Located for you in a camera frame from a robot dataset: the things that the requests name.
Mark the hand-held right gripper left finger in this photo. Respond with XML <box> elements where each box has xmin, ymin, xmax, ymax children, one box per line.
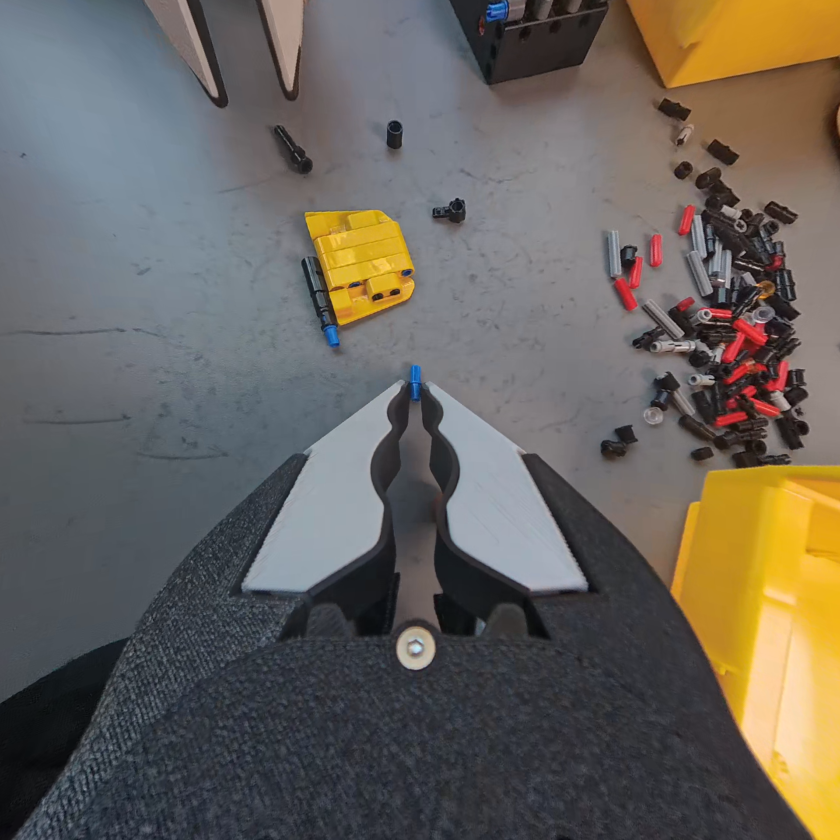
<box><xmin>241</xmin><ymin>379</ymin><xmax>411</xmax><ymax>597</ymax></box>

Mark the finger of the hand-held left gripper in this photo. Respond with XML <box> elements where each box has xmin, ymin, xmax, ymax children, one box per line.
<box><xmin>144</xmin><ymin>0</ymin><xmax>229</xmax><ymax>109</ymax></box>
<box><xmin>256</xmin><ymin>0</ymin><xmax>305</xmax><ymax>101</ymax></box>

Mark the pile of small lego pieces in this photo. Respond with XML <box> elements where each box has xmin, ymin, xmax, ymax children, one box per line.
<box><xmin>599</xmin><ymin>97</ymin><xmax>812</xmax><ymax>469</ymax></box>

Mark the black connector with blue pin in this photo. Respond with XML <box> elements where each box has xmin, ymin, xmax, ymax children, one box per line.
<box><xmin>301</xmin><ymin>256</ymin><xmax>341</xmax><ymax>347</ymax></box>

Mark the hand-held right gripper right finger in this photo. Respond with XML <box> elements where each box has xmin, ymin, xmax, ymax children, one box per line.
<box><xmin>420</xmin><ymin>382</ymin><xmax>589</xmax><ymax>597</ymax></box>

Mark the yellow lego block assembly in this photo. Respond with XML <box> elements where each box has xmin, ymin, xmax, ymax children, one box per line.
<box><xmin>304</xmin><ymin>209</ymin><xmax>416</xmax><ymax>327</ymax></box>

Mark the yellow plastic bin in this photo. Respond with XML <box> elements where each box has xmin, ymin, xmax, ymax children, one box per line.
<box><xmin>625</xmin><ymin>0</ymin><xmax>840</xmax><ymax>89</ymax></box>
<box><xmin>669</xmin><ymin>465</ymin><xmax>840</xmax><ymax>840</ymax></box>

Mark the black and yellow lego model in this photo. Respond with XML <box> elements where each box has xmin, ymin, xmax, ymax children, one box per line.
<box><xmin>449</xmin><ymin>0</ymin><xmax>610</xmax><ymax>86</ymax></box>

